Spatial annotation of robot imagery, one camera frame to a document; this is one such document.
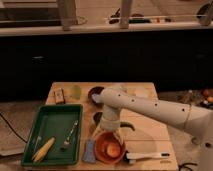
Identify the orange apple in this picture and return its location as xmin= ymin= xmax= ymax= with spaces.
xmin=106 ymin=143 xmax=120 ymax=158

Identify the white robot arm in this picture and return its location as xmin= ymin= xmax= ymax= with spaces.
xmin=92 ymin=86 xmax=213 ymax=171

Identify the dark brown bowl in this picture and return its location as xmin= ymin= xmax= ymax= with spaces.
xmin=88 ymin=86 xmax=103 ymax=104

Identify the red bowl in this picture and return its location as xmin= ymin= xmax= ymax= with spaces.
xmin=94 ymin=132 xmax=126 ymax=164

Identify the dark green vegetable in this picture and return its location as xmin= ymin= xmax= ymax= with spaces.
xmin=120 ymin=122 xmax=135 ymax=131

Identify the brown wooden block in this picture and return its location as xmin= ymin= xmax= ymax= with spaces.
xmin=54 ymin=88 xmax=65 ymax=104

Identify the metal spoon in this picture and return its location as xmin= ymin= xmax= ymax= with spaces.
xmin=61 ymin=120 xmax=78 ymax=150

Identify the green plastic tray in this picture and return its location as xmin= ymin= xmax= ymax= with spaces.
xmin=21 ymin=104 xmax=83 ymax=167

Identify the blue cloth piece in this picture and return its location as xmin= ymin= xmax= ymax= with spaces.
xmin=83 ymin=139 xmax=96 ymax=163

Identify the yellow corn cob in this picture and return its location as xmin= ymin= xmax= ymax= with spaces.
xmin=32 ymin=137 xmax=55 ymax=162

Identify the white handled brush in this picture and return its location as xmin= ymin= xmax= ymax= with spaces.
xmin=125 ymin=152 xmax=170 ymax=164

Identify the wooden table post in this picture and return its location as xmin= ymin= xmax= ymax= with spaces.
xmin=57 ymin=0 xmax=78 ymax=31

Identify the black cable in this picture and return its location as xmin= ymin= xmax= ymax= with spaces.
xmin=0 ymin=112 xmax=28 ymax=144

